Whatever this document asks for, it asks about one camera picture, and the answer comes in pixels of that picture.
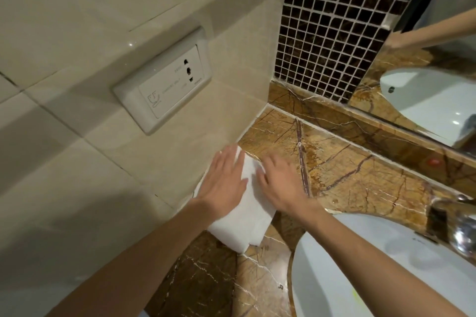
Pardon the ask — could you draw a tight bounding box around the white ceramic sink basin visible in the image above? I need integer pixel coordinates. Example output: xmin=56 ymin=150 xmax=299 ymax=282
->
xmin=290 ymin=213 xmax=476 ymax=317

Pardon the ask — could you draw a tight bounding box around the person's left hand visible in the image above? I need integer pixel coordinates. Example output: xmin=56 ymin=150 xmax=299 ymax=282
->
xmin=196 ymin=143 xmax=249 ymax=221

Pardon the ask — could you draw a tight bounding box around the person's right hand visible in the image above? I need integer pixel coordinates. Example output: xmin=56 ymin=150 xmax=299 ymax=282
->
xmin=257 ymin=153 xmax=325 ymax=218

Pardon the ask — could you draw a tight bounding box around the person's right forearm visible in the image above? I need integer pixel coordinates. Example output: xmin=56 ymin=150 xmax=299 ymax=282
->
xmin=297 ymin=200 xmax=476 ymax=317

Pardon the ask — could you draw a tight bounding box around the white cloth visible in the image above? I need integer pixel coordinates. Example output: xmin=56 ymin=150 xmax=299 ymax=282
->
xmin=193 ymin=147 xmax=277 ymax=254

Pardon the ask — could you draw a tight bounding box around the person's left forearm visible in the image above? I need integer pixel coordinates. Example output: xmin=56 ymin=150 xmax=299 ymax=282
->
xmin=44 ymin=197 xmax=224 ymax=317

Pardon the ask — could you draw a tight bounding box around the white wall socket plate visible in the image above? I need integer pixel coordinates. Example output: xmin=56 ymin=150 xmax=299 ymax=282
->
xmin=112 ymin=26 xmax=212 ymax=136

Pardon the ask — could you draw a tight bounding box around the metal mirror clip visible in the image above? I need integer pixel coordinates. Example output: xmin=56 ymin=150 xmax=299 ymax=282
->
xmin=381 ymin=12 xmax=398 ymax=32

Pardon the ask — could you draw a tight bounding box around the wall mirror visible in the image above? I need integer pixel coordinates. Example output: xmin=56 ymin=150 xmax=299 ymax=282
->
xmin=348 ymin=0 xmax=476 ymax=160

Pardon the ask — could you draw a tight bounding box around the chrome faucet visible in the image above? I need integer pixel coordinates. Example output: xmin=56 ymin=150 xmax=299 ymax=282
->
xmin=429 ymin=194 xmax=476 ymax=259

